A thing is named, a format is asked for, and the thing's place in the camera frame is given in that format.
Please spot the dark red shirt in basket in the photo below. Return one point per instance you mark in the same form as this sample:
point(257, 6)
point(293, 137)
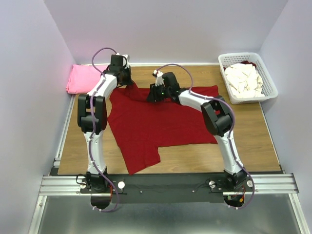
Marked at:
point(247, 63)

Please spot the aluminium frame rail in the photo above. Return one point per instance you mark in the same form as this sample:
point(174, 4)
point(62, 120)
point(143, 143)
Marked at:
point(273, 209)

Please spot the red t shirt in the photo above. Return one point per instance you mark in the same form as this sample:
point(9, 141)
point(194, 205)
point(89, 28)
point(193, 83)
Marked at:
point(141, 127)

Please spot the white plastic basket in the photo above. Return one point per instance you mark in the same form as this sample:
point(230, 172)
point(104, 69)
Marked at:
point(268, 88)

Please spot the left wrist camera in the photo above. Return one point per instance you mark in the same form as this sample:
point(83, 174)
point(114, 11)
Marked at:
point(124, 60)

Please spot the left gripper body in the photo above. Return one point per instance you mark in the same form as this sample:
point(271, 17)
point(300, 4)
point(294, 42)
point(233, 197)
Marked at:
point(126, 79)

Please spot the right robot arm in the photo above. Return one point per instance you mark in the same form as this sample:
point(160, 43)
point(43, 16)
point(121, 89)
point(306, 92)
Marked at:
point(218, 118)

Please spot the cream white t shirt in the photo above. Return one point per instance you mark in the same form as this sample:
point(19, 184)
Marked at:
point(244, 81)

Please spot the folded pink t shirt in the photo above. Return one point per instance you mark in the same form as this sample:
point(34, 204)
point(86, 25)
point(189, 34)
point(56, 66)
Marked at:
point(82, 79)

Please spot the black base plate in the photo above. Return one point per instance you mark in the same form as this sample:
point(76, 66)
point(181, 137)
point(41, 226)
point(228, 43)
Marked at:
point(167, 188)

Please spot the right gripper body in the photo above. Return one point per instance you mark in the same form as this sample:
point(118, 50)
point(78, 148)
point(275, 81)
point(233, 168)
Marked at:
point(158, 93)

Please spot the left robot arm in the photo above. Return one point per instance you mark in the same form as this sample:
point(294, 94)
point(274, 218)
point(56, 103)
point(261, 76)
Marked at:
point(93, 118)

